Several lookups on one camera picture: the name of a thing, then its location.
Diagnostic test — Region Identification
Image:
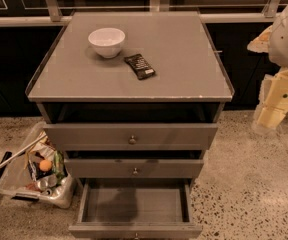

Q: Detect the grey bottom drawer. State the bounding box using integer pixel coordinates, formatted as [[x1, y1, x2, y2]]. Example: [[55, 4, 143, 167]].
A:
[[69, 179, 202, 240]]

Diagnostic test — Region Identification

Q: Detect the grey drawer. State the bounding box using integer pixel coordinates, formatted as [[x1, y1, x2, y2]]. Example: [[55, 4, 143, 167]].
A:
[[69, 179, 202, 240], [44, 123, 218, 151], [65, 150, 204, 179]]

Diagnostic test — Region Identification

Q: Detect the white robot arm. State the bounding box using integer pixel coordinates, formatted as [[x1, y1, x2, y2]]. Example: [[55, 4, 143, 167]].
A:
[[247, 5, 288, 134]]

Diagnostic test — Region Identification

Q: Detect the grey drawer cabinet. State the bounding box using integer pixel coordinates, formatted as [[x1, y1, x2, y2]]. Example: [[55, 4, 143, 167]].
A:
[[25, 11, 235, 192]]

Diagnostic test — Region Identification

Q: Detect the grey middle drawer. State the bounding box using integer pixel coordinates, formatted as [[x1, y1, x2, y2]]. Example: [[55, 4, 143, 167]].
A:
[[65, 150, 204, 179]]

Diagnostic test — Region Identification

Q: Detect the grey top drawer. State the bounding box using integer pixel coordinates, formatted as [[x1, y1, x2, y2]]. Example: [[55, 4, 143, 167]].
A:
[[44, 123, 218, 151]]

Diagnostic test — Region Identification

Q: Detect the black snack packet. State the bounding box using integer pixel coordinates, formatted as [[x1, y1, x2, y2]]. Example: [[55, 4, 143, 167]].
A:
[[124, 54, 155, 80]]

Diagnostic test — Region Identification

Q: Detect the white ceramic bowl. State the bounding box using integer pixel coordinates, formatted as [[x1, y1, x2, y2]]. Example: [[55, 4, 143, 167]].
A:
[[88, 28, 126, 58]]

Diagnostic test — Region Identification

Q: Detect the green snack bag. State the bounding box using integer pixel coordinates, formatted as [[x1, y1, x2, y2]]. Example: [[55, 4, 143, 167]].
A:
[[52, 151, 66, 181]]

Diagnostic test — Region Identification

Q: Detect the white stick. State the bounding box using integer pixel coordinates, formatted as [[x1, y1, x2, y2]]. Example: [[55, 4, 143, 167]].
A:
[[0, 133, 47, 169]]

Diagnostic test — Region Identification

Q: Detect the orange fruit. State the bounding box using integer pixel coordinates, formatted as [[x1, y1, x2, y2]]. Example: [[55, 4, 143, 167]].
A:
[[39, 160, 52, 172]]

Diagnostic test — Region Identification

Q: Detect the clear plastic storage bin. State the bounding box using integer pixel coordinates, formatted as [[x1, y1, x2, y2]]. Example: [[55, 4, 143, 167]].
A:
[[0, 122, 75, 209]]

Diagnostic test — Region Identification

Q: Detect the silver can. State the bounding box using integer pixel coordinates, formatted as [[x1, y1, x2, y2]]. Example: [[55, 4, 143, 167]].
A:
[[36, 179, 49, 191]]

